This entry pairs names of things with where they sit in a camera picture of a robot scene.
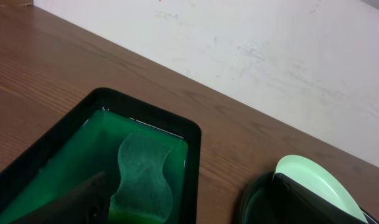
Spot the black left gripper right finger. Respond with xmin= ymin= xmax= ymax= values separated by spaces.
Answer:
xmin=273 ymin=174 xmax=378 ymax=224

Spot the black rectangular soap tray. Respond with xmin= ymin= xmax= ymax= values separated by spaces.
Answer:
xmin=0 ymin=88 xmax=202 ymax=223

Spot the black round tray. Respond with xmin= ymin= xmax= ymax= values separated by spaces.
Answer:
xmin=238 ymin=172 xmax=379 ymax=224

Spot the green wavy sponge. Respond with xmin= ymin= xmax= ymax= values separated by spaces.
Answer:
xmin=110 ymin=133 xmax=173 ymax=223

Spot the mint green plate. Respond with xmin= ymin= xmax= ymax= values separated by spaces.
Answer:
xmin=275 ymin=155 xmax=367 ymax=223

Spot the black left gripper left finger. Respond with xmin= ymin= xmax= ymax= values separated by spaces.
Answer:
xmin=13 ymin=172 xmax=111 ymax=224

